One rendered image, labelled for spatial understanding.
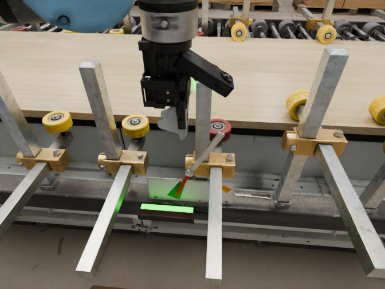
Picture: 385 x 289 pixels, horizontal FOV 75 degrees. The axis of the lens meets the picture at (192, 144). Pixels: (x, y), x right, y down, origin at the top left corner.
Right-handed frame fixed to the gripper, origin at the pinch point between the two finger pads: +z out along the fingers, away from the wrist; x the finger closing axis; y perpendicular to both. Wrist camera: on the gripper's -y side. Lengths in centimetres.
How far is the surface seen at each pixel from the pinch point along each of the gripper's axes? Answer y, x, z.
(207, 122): -4.6, -6.1, 0.9
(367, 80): -66, -54, 11
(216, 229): -7.9, 13.2, 15.0
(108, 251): 47, -20, 101
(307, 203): -36.7, -7.8, 30.9
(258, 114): -20.4, -25.8, 10.9
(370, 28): -113, -153, 18
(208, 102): -4.7, -6.1, -4.4
